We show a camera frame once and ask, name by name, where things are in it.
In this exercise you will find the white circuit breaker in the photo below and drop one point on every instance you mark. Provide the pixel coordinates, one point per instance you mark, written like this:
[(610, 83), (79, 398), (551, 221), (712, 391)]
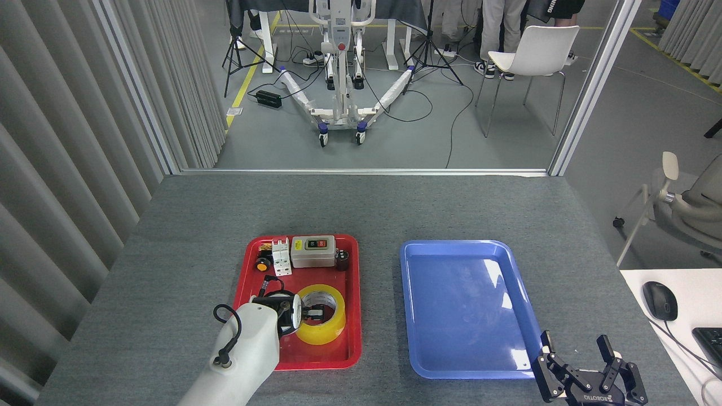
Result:
[(282, 259)]

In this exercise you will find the white power strip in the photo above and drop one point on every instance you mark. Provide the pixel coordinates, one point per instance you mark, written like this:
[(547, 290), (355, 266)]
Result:
[(313, 58)]

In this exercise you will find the yellow tape roll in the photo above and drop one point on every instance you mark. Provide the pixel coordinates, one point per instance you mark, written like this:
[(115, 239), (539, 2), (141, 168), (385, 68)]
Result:
[(324, 334)]

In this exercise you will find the person in light trousers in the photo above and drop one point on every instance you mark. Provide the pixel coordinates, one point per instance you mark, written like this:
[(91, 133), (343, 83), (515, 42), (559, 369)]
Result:
[(496, 28)]

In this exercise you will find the black power adapter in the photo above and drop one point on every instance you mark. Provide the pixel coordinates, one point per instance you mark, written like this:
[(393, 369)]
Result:
[(268, 99)]

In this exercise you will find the yellow push button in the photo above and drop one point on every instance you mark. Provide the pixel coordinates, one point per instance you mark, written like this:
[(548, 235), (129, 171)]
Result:
[(262, 265)]

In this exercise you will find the dark red cylindrical knob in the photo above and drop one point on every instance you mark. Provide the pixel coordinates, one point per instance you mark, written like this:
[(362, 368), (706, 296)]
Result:
[(342, 260)]

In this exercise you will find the white wheeled stand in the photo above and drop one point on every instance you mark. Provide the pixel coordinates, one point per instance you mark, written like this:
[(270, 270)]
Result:
[(341, 107)]

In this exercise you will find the blue plastic tray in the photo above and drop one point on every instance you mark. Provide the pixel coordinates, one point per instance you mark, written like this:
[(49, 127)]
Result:
[(457, 310)]

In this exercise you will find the white chair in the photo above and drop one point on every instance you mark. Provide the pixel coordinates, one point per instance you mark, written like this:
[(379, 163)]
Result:
[(536, 53)]

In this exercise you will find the person in black shorts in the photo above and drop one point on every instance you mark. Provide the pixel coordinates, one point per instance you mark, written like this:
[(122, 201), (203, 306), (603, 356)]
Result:
[(567, 8)]

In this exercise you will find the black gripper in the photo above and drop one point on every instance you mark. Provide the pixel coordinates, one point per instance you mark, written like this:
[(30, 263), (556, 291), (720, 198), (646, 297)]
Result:
[(589, 397), (306, 316)]

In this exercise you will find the red plastic tray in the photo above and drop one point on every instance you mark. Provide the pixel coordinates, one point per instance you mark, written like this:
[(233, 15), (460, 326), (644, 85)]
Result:
[(316, 355)]

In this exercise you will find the silver frame post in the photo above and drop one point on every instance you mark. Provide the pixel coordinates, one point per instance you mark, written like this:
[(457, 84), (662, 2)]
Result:
[(595, 84), (138, 84)]

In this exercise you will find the black computer mouse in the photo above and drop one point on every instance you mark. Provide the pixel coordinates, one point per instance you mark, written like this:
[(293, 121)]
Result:
[(660, 301)]

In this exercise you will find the person with white shoes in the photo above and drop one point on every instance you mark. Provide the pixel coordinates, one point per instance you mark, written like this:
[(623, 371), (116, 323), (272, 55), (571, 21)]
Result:
[(255, 22)]

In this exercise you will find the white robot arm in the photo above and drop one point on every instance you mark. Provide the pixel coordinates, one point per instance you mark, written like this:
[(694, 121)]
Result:
[(248, 349)]

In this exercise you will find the grey office chair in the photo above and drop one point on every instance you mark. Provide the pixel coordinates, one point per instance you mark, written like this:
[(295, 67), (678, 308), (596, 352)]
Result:
[(699, 214)]

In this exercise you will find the black tripod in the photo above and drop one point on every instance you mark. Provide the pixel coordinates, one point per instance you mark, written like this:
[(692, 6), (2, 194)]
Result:
[(430, 39), (232, 45)]

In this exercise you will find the black keyboard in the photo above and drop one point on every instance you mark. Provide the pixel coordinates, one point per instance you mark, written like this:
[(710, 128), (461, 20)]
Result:
[(711, 344)]

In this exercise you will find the grey push button switch box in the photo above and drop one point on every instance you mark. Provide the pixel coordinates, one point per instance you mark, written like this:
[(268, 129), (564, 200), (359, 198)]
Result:
[(313, 256)]

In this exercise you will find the silver frame rail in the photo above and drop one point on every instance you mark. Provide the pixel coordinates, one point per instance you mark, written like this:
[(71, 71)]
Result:
[(366, 171)]

